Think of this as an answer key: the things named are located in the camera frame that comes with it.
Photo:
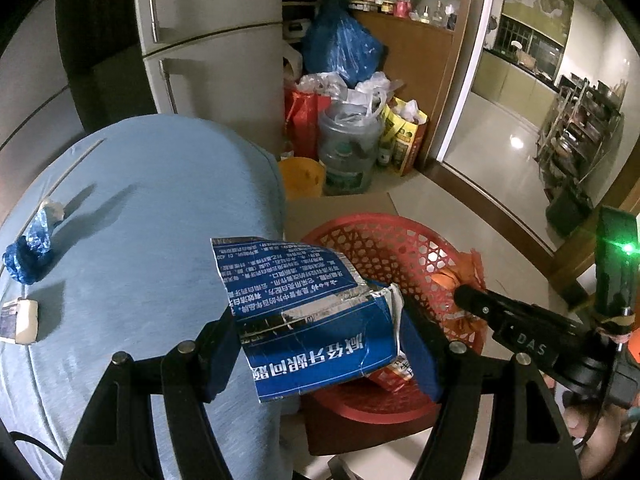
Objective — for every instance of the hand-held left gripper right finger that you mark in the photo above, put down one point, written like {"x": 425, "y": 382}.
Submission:
{"x": 422, "y": 360}

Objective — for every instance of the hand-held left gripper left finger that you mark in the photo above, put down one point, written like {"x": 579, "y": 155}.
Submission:
{"x": 220, "y": 375}

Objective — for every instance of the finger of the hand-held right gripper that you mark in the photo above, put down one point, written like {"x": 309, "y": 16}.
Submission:
{"x": 500, "y": 310}

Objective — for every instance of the red printed packet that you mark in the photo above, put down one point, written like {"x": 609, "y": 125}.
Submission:
{"x": 395, "y": 375}

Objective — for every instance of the orange snack wrapper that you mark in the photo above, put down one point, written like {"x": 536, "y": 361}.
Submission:
{"x": 467, "y": 272}

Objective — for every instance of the blue carton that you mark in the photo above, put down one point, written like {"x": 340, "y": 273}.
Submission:
{"x": 310, "y": 330}

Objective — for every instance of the red plastic basket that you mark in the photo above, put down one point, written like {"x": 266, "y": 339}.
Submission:
{"x": 380, "y": 245}

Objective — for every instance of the white small box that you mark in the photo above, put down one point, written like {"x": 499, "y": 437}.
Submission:
{"x": 25, "y": 317}

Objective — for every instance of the person's right hand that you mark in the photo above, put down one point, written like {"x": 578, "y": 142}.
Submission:
{"x": 600, "y": 435}

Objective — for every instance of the dark green bin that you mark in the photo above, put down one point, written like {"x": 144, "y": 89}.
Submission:
{"x": 567, "y": 210}

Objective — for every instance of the blue tablecloth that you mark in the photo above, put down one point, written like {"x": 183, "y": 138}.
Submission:
{"x": 150, "y": 240}

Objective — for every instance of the metal storage rack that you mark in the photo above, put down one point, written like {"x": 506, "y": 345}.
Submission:
{"x": 575, "y": 130}

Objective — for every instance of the yellow paper bag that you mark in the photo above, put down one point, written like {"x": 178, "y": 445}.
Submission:
{"x": 407, "y": 135}

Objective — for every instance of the yellow bucket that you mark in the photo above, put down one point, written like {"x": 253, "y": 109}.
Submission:
{"x": 300, "y": 180}

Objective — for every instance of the clear water jug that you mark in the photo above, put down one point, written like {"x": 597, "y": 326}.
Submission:
{"x": 345, "y": 160}

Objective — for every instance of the green kitchen cabinet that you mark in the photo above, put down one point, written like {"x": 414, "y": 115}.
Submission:
{"x": 505, "y": 80}

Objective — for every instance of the thin wooden stick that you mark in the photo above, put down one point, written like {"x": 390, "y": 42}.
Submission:
{"x": 70, "y": 172}

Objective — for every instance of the white plastic bag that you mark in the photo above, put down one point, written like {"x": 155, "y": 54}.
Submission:
{"x": 320, "y": 82}
{"x": 367, "y": 92}

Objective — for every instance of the wooden shelf cabinet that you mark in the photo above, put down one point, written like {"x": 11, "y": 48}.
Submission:
{"x": 425, "y": 60}

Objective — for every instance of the red gift bag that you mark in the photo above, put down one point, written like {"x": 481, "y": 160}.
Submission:
{"x": 302, "y": 120}

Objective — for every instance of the grey refrigerator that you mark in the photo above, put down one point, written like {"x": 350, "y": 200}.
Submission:
{"x": 220, "y": 70}

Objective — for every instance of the large blue plastic bag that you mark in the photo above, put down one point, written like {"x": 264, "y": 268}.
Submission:
{"x": 340, "y": 45}

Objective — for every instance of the red cup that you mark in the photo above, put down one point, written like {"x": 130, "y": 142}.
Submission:
{"x": 402, "y": 8}

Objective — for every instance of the grey cabinet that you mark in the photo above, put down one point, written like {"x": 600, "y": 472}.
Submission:
{"x": 30, "y": 110}

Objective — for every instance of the row of jars and bottles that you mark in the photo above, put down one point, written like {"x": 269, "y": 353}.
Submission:
{"x": 380, "y": 5}

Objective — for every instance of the green patterned wall picture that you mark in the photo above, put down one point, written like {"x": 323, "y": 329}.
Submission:
{"x": 540, "y": 0}

